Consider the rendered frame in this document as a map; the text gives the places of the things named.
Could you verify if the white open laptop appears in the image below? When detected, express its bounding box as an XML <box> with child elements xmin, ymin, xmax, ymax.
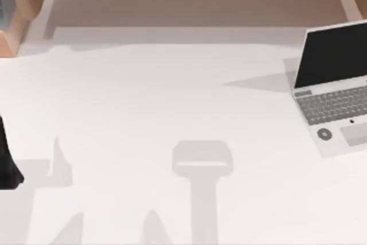
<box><xmin>291</xmin><ymin>20</ymin><xmax>367</xmax><ymax>160</ymax></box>

